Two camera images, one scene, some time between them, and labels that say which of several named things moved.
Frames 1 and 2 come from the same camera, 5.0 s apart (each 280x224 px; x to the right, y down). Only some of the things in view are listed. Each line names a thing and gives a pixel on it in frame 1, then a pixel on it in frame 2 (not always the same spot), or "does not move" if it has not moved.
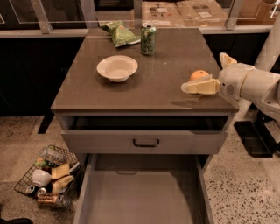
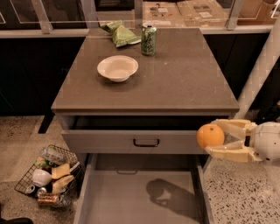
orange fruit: (199, 74) to (210, 135)
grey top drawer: (144, 134) does not move
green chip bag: (121, 35) does not move
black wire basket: (54, 178) does not move
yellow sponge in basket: (60, 171) does not move
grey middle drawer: (144, 189) does not move
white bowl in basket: (40, 178) does not move
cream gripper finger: (226, 59) to (239, 128)
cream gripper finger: (205, 86) to (234, 150)
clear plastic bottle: (53, 155) does not move
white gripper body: (232, 80) to (268, 140)
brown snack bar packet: (47, 199) does not move
